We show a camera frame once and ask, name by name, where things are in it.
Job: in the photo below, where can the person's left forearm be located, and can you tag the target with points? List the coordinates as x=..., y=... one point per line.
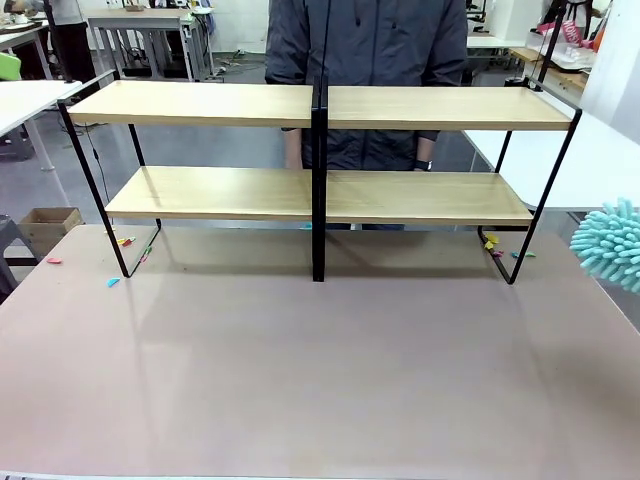
x=425, y=150

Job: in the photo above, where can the grey metal workbench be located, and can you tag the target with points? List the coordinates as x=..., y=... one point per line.
x=135, y=22

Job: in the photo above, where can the green chair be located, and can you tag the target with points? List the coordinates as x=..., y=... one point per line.
x=9, y=66

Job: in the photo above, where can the pink bag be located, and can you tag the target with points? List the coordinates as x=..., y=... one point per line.
x=572, y=32

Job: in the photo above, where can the white background table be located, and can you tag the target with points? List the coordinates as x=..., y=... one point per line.
x=487, y=42
x=20, y=37

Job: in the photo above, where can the wooden background table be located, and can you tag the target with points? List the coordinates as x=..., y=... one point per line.
x=565, y=75

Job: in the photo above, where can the pink paper scrap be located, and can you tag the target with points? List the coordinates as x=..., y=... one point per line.
x=54, y=260

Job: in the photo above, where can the yellow paper scrap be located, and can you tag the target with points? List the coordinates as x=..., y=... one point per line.
x=492, y=238

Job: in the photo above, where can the person's right forearm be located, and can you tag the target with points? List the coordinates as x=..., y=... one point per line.
x=293, y=150

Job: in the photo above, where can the person in dark jacket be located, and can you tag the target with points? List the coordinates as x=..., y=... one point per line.
x=375, y=40

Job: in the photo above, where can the black wrist watch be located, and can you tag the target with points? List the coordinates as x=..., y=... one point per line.
x=423, y=165

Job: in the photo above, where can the brown cardboard box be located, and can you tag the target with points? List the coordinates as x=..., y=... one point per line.
x=47, y=230

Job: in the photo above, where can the background person grey top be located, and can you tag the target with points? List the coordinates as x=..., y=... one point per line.
x=72, y=45

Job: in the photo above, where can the black camera stand pole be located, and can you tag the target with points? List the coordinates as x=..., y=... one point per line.
x=72, y=80
x=536, y=86

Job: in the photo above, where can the wooden shelf unit black frame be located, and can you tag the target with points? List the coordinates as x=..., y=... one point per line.
x=440, y=107
x=200, y=102

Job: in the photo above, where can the black stool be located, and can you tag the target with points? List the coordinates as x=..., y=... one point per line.
x=10, y=250

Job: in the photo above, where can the white side table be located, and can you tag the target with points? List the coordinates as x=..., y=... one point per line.
x=575, y=165
x=30, y=100

